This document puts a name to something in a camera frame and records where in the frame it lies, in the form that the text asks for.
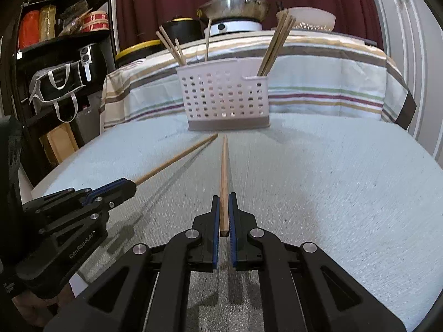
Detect red striped round tin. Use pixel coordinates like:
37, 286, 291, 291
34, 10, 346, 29
81, 10, 110, 33

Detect orange packet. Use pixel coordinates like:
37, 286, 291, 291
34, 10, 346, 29
18, 10, 40, 49

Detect tan wooden chopstick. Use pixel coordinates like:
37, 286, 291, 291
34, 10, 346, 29
134, 133, 219, 185
220, 136, 230, 237

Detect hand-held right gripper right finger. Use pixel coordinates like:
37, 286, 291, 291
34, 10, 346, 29
228, 193, 407, 332

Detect black shelf rack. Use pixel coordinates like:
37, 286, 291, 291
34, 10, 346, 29
10, 0, 116, 180

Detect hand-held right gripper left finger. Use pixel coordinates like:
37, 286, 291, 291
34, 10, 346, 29
43, 195, 221, 332

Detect bunch of wooden chopsticks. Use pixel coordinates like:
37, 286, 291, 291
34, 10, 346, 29
155, 9, 298, 77

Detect yellow-rimmed black container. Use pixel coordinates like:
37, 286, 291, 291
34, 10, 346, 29
115, 40, 167, 68

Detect black air fryer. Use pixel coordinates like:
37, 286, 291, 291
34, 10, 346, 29
78, 43, 108, 84

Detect black pot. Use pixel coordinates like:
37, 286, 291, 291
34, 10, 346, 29
161, 17, 205, 47

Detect black bag with white straps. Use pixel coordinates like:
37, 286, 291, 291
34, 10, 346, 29
29, 63, 85, 123

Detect grey bin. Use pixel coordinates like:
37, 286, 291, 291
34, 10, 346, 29
71, 105, 102, 142

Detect white cabinet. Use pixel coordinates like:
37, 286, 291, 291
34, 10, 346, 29
367, 0, 443, 167

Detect tan packet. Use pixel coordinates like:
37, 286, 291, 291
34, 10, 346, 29
39, 5, 56, 40

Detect white bowl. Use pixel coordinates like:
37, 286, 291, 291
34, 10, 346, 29
276, 7, 336, 32

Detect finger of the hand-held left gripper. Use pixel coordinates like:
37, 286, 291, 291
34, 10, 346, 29
22, 178, 137, 222
38, 185, 137, 236

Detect steel frying pan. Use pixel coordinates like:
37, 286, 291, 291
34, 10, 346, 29
197, 0, 271, 21

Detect white induction cooker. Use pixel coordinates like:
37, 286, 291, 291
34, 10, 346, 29
204, 19, 264, 37

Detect white perforated plastic utensil holder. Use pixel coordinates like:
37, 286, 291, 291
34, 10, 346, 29
176, 59, 271, 132

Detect striped cloth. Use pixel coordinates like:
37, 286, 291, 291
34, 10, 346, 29
100, 29, 418, 132

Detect thin wooden skewer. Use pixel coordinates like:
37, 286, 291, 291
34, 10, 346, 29
204, 19, 212, 63

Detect dark plastic packets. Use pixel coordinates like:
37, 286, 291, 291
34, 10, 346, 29
57, 0, 94, 37

